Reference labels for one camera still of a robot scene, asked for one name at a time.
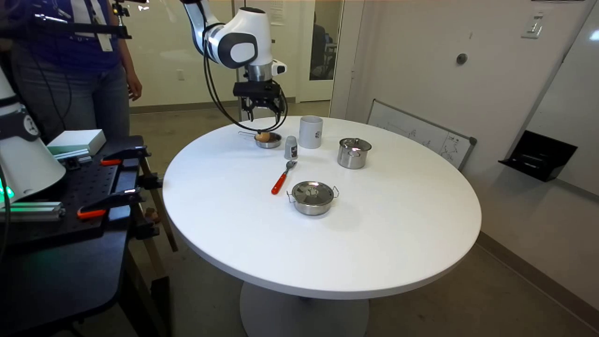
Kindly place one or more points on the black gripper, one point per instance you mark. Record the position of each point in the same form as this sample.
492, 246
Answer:
260, 94

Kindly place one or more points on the brown egg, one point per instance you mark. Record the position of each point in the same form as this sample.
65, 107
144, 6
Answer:
262, 137

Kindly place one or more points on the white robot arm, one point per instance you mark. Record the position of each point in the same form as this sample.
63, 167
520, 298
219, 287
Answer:
239, 43

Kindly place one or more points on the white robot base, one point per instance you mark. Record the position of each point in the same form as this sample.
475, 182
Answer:
28, 167

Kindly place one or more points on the small steel pan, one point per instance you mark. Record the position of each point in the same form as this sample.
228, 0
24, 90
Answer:
268, 141

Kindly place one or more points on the small grey shaker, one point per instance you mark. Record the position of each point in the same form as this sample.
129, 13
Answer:
290, 148

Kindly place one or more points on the white mug with text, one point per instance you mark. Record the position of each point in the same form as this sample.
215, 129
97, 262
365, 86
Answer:
311, 131

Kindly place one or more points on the steel pot with lid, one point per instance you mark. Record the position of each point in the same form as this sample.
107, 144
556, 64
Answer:
352, 152

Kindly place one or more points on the round white table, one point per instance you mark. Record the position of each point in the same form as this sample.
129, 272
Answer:
367, 214

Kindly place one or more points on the white and green box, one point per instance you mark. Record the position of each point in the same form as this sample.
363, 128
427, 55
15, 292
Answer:
77, 141

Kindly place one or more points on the person in purple shirt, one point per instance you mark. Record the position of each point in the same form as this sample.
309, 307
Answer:
69, 79

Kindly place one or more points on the black workbench cart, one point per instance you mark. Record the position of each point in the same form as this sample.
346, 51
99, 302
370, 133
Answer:
63, 270

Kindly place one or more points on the red handled fork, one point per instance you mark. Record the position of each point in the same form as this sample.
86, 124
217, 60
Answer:
282, 176

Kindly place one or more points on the steel bowl with handles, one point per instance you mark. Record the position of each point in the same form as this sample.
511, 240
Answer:
312, 197

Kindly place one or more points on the orange handled clamp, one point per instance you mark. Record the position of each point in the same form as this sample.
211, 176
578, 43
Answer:
95, 210

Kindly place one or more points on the black wall tray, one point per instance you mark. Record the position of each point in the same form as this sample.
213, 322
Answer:
539, 156

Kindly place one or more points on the white light switch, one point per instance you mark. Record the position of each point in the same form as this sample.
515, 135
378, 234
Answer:
533, 28

